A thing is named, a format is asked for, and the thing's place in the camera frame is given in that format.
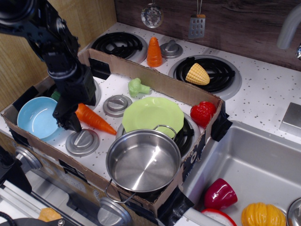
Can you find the brown cardboard fence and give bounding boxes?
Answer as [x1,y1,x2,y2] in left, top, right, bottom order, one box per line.
[2,48,231,226]

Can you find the orange toy piece bottom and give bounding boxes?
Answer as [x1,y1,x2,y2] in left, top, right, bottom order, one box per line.
[38,207,62,222]

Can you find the silver oven knob right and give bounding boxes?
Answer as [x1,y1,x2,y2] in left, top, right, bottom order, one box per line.
[97,197,132,226]

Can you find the light green plastic plate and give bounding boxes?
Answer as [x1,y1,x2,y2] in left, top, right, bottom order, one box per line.
[122,97,184,138]

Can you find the orange toy cone carrot top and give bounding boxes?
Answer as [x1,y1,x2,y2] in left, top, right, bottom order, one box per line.
[147,37,163,67]

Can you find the silver stove knob front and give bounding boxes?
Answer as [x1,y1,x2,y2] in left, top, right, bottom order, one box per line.
[65,129,100,157]

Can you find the silver stove knob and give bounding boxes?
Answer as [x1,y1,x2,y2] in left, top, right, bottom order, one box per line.
[160,40,183,59]
[65,129,100,157]
[103,95,132,118]

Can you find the light blue plastic bowl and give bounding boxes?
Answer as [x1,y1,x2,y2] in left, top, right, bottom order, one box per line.
[17,97,64,142]

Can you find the red rimmed white plate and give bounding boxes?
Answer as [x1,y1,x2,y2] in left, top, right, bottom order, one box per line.
[201,208,237,226]

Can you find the black device lower left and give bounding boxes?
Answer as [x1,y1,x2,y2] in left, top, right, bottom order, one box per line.
[0,146,32,194]

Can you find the black front left burner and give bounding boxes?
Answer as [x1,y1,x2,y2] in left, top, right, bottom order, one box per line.
[46,80,101,110]

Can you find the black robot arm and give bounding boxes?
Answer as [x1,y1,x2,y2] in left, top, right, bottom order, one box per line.
[0,0,96,132]

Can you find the hanging silver strainer spoon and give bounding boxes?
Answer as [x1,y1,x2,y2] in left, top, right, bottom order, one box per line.
[141,0,164,29]

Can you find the green toy broccoli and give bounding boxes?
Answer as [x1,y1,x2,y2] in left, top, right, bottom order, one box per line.
[128,78,150,97]

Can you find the black front right burner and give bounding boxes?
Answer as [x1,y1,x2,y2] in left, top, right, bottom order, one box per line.
[106,118,196,170]

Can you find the orange toy carrot green stem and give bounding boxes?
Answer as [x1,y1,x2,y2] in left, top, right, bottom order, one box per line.
[53,96,117,135]

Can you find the grey sink basin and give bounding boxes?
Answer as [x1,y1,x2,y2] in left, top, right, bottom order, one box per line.
[183,121,301,225]

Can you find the dark red toy cup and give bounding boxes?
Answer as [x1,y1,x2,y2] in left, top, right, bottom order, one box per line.
[204,178,238,210]

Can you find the hanging silver spatula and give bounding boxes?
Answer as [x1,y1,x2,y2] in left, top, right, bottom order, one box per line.
[188,0,206,40]

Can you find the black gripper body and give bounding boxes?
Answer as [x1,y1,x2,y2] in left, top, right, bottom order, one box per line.
[52,65,96,118]

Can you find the silver oven knob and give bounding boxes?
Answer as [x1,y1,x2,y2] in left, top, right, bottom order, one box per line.
[16,146,42,173]
[97,197,132,226]

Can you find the black back left burner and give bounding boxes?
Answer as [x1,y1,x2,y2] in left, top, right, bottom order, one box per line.
[88,32,148,64]

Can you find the yellow toy corn cob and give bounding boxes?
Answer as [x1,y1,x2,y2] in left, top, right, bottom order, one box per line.
[185,63,210,85]

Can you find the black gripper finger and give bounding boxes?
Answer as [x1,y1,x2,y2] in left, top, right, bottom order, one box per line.
[56,117,67,129]
[65,113,82,132]

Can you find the grey faucet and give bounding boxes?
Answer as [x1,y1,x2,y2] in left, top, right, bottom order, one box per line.
[277,4,301,49]

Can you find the silver oven knob left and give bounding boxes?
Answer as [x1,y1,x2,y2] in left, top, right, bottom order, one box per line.
[16,146,42,173]

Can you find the yellow toy pumpkin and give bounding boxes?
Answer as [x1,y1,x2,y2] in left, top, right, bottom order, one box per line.
[241,202,286,226]

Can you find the silver stove knob back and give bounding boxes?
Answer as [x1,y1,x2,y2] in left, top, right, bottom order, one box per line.
[160,40,183,59]

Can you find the stainless steel pot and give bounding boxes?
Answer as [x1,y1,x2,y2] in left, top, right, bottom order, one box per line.
[106,125,182,203]

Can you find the red toy strawberry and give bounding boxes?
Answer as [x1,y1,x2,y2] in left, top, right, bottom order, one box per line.
[190,101,216,129]

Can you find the silver stove knob centre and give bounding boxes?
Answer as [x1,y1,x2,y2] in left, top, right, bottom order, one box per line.
[103,95,132,118]

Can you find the silver pot lid edge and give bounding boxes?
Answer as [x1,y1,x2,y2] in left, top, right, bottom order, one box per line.
[286,198,301,226]

